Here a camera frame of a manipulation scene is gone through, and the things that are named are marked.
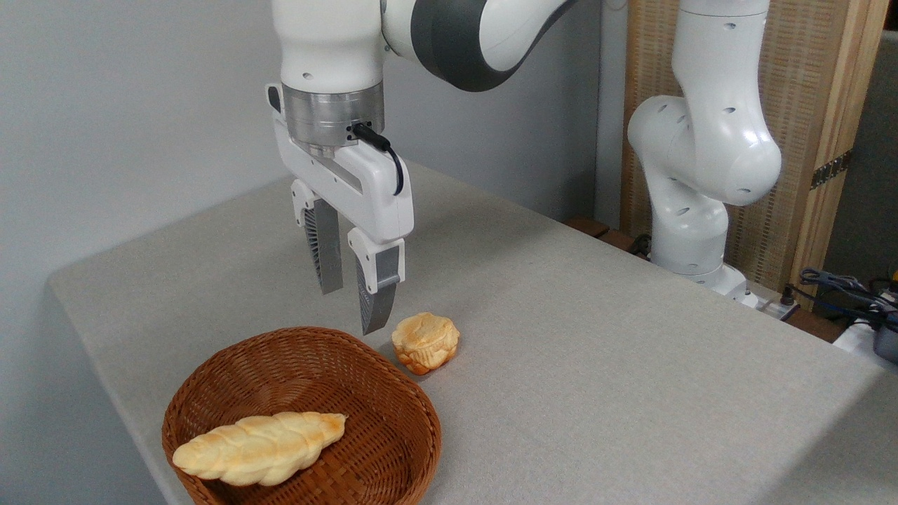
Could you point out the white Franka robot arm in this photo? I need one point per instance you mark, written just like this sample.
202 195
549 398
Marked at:
715 140

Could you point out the round flower-shaped bread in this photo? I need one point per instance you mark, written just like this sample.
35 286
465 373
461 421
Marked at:
425 341

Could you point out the long braided bread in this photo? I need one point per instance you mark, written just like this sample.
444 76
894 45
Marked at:
259 449

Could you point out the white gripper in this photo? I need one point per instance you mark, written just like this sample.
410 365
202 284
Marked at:
365 189

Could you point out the dark metal screen hinge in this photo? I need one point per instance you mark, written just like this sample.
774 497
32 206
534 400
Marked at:
831 168

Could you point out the white box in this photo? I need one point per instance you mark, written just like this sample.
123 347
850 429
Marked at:
856 340

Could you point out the wooden rattan folding screen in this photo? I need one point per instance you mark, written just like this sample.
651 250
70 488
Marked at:
796 77

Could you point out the brown wicker basket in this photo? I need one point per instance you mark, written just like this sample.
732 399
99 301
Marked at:
365 421

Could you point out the black plug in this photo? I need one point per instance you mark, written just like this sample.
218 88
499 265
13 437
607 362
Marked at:
788 296

